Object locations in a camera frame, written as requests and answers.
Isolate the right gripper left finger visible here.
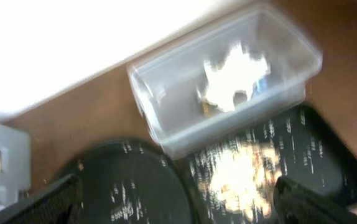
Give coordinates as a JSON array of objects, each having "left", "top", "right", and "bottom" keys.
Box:
[{"left": 0, "top": 174, "right": 82, "bottom": 224}]

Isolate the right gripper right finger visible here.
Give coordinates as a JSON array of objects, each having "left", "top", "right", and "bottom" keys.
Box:
[{"left": 273, "top": 176, "right": 357, "bottom": 224}]

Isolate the food scraps pile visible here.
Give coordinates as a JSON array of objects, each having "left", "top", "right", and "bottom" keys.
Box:
[{"left": 197, "top": 141, "right": 284, "bottom": 223}]

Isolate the brown snack wrapper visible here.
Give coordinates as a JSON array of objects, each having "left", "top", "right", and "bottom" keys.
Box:
[{"left": 197, "top": 93, "right": 221, "bottom": 118}]

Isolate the white tissue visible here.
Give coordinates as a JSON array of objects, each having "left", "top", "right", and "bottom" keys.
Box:
[{"left": 199, "top": 42, "right": 271, "bottom": 112}]

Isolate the grey dishwasher rack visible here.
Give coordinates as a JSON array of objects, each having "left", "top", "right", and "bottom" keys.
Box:
[{"left": 0, "top": 124, "right": 32, "bottom": 210}]

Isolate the black rectangular tray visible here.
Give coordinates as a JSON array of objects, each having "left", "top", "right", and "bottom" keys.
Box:
[{"left": 182, "top": 105, "right": 357, "bottom": 223}]

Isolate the round black tray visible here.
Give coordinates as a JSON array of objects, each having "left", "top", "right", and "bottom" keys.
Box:
[{"left": 57, "top": 139, "right": 197, "bottom": 224}]

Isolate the clear plastic bin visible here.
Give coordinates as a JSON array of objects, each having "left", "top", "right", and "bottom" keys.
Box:
[{"left": 127, "top": 1, "right": 323, "bottom": 159}]

